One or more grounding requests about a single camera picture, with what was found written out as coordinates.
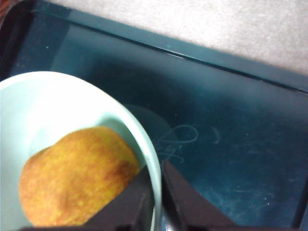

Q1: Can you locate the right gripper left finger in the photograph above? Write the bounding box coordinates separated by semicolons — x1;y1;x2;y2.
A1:
81;167;155;231

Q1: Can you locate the brown wicker basket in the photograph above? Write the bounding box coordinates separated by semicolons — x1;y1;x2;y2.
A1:
0;0;12;22

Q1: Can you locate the teal ribbed bowl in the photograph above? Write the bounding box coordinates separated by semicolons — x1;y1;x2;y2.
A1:
0;71;162;231

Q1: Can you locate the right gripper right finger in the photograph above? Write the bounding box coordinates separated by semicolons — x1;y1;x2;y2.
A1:
162;159;241;231

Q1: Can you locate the dark rectangular tray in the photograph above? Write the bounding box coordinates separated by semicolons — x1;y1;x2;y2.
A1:
0;0;308;231

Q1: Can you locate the brown kiwi fruit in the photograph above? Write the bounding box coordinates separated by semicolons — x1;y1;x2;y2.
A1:
18;126;141;227

